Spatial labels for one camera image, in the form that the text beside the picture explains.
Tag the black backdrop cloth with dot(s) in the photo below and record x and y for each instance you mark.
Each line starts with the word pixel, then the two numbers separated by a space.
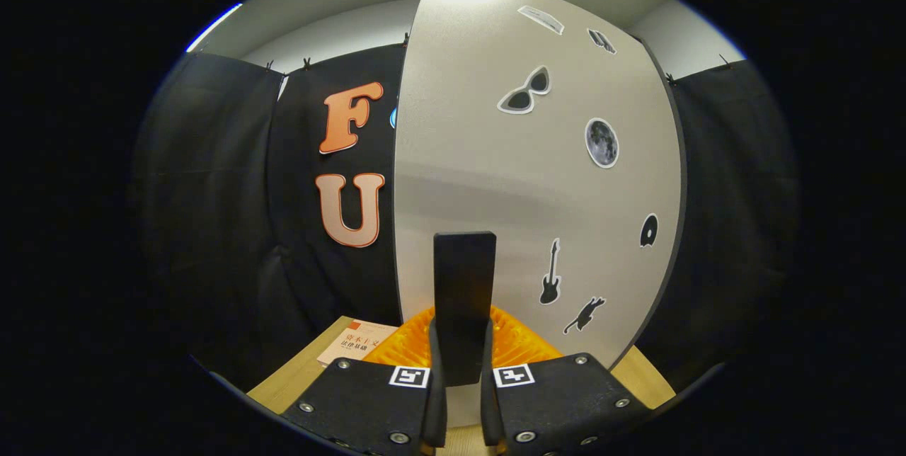
pixel 212 194

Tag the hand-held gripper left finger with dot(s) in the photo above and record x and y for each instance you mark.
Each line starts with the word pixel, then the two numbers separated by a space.
pixel 435 406

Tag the beige shoe cabinet door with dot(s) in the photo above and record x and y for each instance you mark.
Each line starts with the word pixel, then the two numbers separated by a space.
pixel 481 158

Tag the beige book with orange corner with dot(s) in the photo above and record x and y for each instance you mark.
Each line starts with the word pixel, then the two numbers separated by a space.
pixel 354 346

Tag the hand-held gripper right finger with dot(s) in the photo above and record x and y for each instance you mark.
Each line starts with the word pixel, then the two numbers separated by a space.
pixel 490 406

